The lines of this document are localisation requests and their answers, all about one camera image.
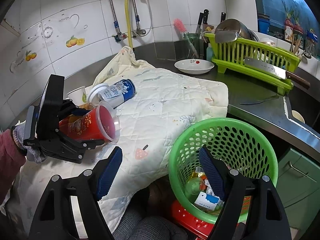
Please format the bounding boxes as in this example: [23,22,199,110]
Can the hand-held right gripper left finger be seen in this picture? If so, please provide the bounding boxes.
[29,146,123,240]

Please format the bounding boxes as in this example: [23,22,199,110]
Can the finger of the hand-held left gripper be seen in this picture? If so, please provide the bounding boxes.
[60,99,98,122]
[42,129,106,165]

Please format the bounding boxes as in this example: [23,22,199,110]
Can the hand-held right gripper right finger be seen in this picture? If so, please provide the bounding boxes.
[198,146,292,240]

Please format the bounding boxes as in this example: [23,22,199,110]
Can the yellow transparent wrapper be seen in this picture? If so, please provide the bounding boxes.
[191,166,209,180]

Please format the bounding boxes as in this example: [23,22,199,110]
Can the white paper cup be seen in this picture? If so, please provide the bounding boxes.
[67,86,88,105]

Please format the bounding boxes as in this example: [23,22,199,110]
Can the clear plastic cup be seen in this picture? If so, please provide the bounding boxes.
[184,177,208,197]

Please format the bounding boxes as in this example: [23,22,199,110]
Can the blue and white milk carton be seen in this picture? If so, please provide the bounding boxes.
[194,191,224,212]

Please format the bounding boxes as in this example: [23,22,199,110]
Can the red printed plastic cup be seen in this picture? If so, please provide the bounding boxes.
[59,101,120,143]

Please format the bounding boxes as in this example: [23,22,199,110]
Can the green plastic basket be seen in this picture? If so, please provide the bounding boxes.
[168,117,279,225]

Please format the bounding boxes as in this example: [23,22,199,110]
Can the blue white lidded can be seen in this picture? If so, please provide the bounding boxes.
[87,78,136,106]

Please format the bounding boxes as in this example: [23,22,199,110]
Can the person's left forearm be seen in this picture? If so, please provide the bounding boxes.
[0,130,27,180]

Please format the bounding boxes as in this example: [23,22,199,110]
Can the person's left hand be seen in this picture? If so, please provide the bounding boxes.
[11,124,48,165]

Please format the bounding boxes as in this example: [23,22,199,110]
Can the red plastic stool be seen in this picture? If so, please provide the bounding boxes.
[170,197,253,238]

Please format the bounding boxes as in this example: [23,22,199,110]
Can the person's leg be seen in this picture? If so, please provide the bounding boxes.
[112,180,188,240]

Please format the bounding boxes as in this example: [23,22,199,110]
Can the metal pipe valve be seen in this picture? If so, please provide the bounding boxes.
[114,29,147,42]

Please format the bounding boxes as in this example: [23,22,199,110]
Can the green cabinet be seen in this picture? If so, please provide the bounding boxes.
[275,147,320,233]

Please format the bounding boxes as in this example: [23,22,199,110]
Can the cream quilted blanket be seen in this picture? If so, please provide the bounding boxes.
[5,45,229,230]

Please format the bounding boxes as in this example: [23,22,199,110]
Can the white bowl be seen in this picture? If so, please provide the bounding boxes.
[291,110,306,125]

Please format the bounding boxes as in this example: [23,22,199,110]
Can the white shallow dish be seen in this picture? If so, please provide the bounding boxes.
[174,59,215,75]

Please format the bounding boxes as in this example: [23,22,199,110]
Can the stainless steel sink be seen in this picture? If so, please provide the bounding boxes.
[282,90,320,140]

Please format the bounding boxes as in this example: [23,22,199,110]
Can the green dish rack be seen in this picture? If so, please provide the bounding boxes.
[204,32,300,96]

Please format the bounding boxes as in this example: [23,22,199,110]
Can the pink bottle brush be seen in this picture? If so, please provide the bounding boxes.
[174,18,187,34]

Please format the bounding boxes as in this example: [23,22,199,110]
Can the metal pot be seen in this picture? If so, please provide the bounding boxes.
[214,18,259,43]

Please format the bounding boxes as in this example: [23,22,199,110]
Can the wooden chopsticks bundle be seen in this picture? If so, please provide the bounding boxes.
[290,34,303,55]

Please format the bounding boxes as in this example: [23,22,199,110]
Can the blue plastic container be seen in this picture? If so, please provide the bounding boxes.
[257,14,271,34]

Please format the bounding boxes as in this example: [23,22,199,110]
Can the red-top bottle with sprouts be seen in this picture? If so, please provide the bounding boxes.
[293,10,304,44]
[284,1,295,43]

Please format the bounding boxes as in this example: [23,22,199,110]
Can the blue-capped bottle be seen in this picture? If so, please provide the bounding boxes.
[305,29,318,53]

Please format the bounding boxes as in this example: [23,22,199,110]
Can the braided metal hose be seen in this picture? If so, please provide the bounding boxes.
[101,0,121,34]
[130,0,153,37]

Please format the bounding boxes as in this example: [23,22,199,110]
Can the yellow gas hose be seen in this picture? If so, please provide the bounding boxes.
[124,0,135,50]

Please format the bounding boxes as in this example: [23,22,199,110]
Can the wooden-handled cleaver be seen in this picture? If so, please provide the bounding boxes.
[244,57,311,90]

